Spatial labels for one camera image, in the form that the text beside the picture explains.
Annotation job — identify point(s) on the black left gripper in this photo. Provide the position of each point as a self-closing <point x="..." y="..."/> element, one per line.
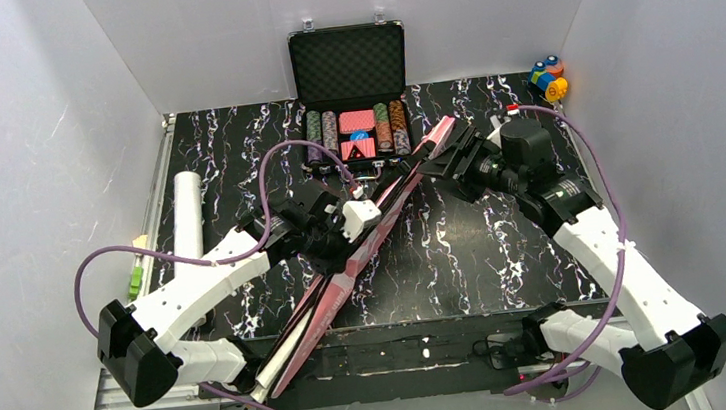
<point x="329" y="238"/>

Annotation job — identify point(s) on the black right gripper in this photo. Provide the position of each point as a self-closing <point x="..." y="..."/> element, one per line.
<point x="456" y="162"/>

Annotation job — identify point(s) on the pink racket bag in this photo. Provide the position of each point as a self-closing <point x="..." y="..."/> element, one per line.
<point x="328" y="293"/>

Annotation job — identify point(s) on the white shuttlecock tube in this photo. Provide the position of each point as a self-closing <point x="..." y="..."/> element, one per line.
<point x="187" y="205"/>

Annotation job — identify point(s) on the pink badminton racket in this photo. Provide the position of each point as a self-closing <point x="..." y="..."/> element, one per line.
<point x="287" y="357"/>

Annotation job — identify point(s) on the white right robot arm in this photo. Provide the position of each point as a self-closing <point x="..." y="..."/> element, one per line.
<point x="661" y="345"/>

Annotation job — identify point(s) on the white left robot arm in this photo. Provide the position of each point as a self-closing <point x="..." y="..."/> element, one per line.
<point x="142" y="344"/>

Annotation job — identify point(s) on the colourful toy blocks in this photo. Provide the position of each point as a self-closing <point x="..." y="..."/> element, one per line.
<point x="547" y="76"/>

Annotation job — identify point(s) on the black poker chip case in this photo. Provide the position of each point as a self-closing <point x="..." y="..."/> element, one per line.
<point x="351" y="81"/>

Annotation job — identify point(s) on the beige wooden block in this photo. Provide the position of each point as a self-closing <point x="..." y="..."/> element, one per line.
<point x="140" y="244"/>

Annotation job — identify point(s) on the green clip on rail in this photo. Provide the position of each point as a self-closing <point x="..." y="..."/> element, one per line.
<point x="135" y="283"/>

